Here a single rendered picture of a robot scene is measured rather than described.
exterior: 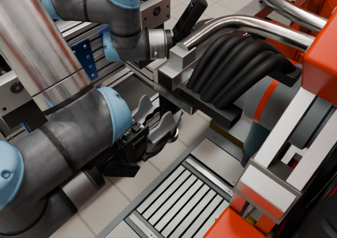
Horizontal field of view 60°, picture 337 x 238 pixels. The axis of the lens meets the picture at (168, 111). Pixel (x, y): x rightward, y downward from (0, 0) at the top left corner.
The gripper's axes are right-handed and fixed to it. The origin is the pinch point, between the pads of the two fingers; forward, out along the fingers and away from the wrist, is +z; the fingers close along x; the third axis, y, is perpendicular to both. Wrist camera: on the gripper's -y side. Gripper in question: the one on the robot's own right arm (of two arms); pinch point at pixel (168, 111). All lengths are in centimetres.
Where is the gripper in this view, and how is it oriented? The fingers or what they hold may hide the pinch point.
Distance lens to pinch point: 58.1
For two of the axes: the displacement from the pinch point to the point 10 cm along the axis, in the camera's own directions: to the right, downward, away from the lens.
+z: 6.7, -5.7, 4.7
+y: 0.0, -6.3, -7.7
